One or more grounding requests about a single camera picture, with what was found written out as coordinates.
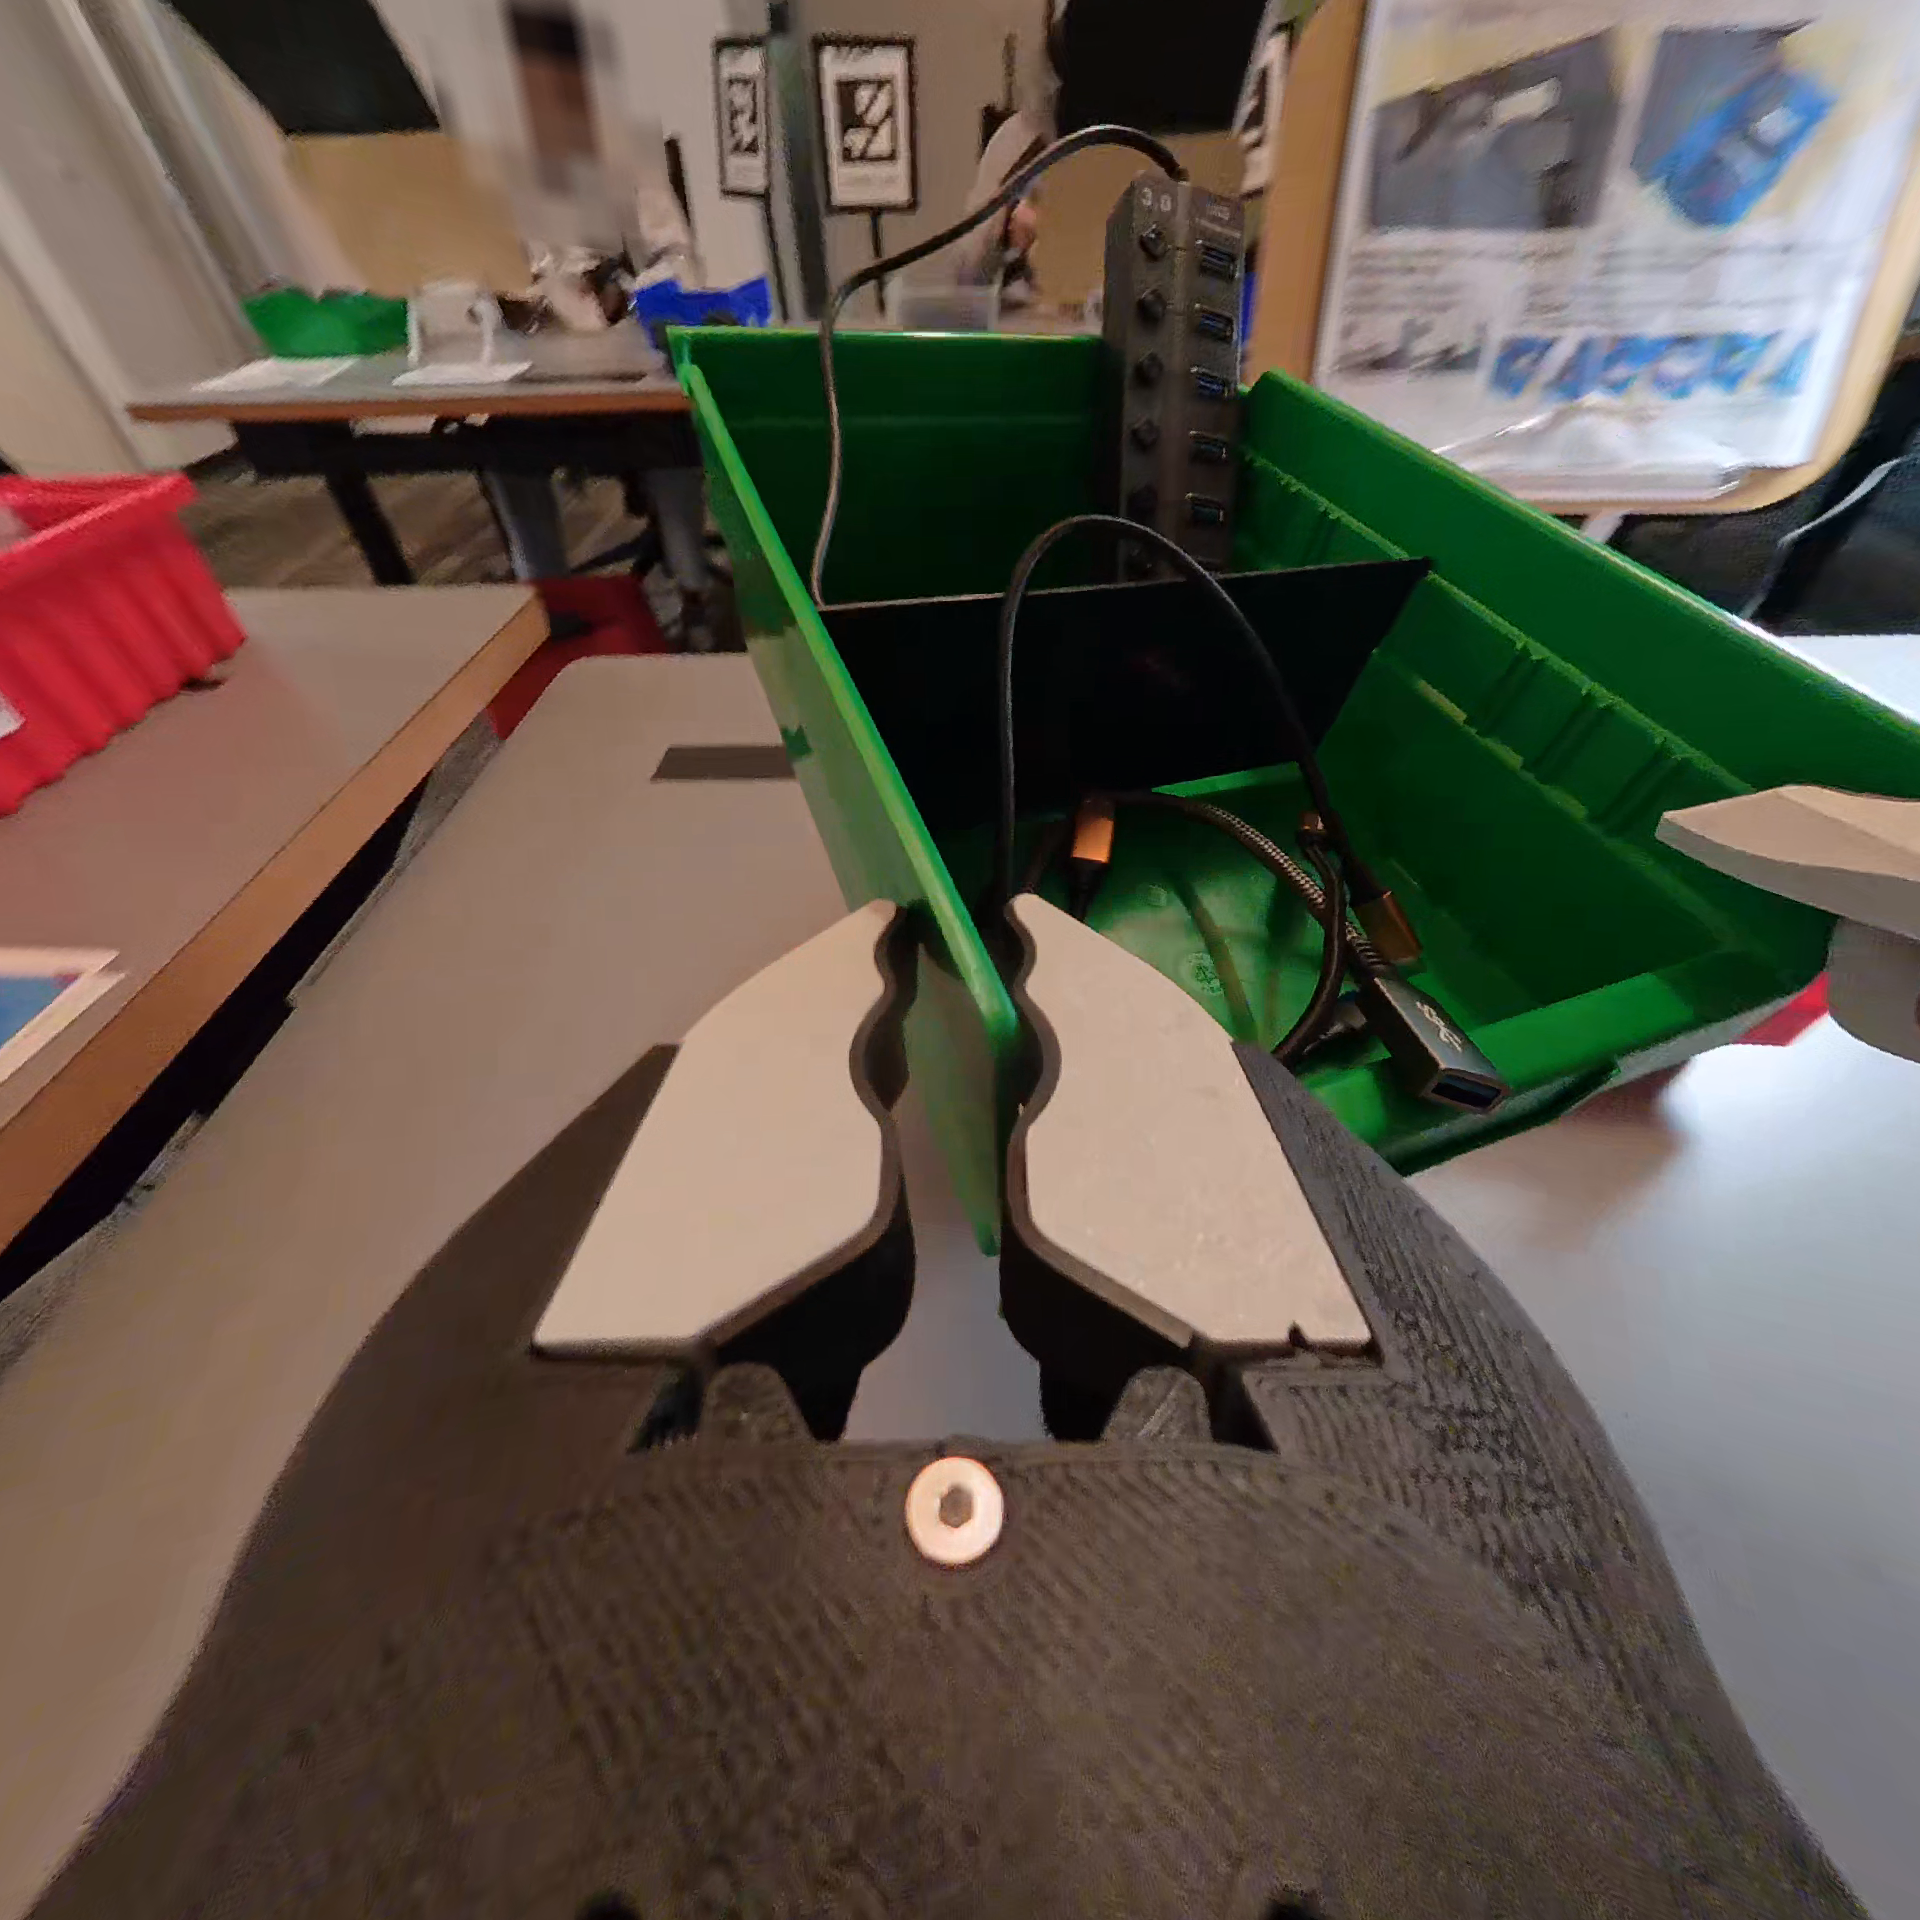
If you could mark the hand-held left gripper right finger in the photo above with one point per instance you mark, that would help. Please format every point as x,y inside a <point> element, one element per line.
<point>1184,1185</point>

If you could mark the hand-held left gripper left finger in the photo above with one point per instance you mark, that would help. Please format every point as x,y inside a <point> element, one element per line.
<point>720,1200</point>

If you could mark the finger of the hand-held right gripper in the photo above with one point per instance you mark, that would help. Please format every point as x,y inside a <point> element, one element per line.
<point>1882,991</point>
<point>1830,856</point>

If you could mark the green plastic bin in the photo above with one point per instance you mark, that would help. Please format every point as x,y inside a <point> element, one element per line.
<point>1500,720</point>

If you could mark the instruction sheet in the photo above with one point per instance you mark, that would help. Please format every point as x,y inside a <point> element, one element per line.
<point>1605,271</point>

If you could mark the long wooden table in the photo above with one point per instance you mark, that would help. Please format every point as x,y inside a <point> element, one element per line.
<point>271,751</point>

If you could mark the blue printed sheet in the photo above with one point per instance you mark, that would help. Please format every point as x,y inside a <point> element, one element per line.
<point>45,1003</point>

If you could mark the red crate on far table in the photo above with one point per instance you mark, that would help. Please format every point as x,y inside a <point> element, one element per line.
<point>106,629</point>

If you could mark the wooden side table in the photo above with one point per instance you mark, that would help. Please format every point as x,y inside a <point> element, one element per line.
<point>422,394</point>

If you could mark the small green basket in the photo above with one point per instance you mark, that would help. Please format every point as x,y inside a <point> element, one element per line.
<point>324,322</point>

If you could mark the framed marker sign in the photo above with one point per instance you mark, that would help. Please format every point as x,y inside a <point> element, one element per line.
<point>868,119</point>
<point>744,118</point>

